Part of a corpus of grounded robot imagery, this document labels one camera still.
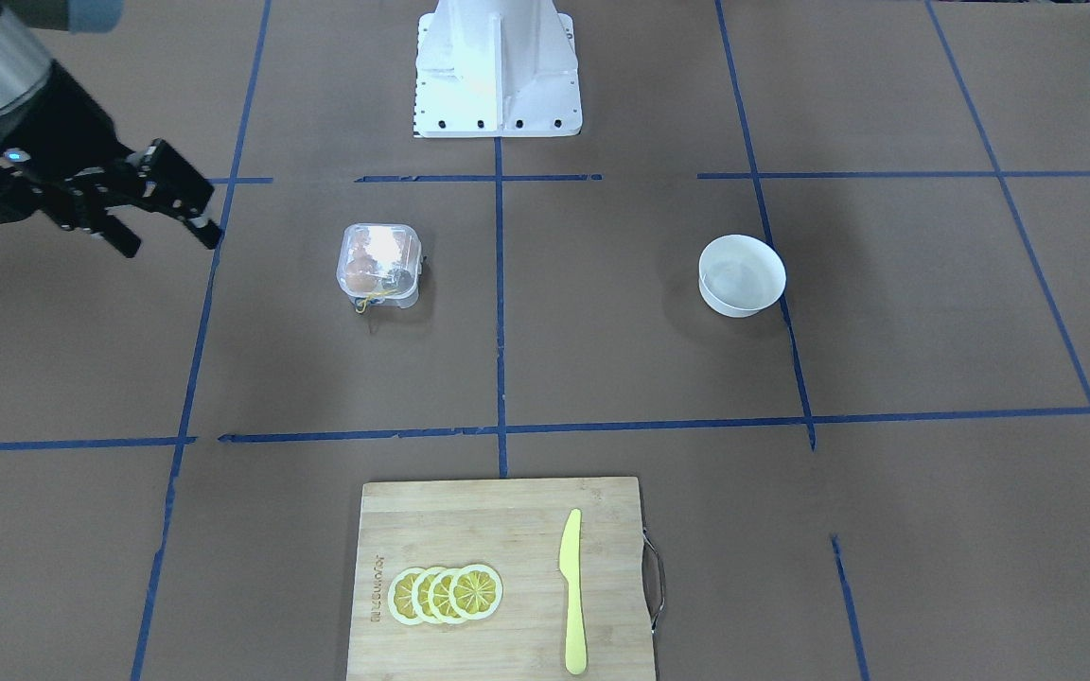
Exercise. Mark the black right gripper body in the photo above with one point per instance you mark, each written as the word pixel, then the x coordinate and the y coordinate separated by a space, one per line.
pixel 69 121

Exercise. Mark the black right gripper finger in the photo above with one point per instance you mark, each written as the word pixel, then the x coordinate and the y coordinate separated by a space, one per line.
pixel 88 214
pixel 163 181

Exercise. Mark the clear plastic egg box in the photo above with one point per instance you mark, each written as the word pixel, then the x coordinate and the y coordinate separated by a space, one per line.
pixel 413 259

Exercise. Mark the brown egg from bowl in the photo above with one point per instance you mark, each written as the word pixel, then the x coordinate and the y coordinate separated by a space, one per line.
pixel 399 278

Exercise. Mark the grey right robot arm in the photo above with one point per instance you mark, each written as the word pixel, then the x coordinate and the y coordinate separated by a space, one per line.
pixel 24 60

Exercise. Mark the brown egg front slot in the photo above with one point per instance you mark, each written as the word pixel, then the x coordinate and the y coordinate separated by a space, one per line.
pixel 361 276

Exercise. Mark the white bowl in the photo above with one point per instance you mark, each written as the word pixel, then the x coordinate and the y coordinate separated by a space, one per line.
pixel 740 276

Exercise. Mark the lemon slice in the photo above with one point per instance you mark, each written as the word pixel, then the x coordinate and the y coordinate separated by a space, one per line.
pixel 475 592
pixel 439 600
pixel 403 596
pixel 421 595

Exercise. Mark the bamboo cutting board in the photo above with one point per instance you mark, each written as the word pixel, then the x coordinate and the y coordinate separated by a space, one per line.
pixel 515 527

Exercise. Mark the yellow plastic knife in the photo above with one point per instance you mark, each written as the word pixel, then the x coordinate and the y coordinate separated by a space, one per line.
pixel 569 565

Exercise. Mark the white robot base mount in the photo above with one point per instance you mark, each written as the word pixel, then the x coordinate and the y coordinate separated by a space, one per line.
pixel 496 69

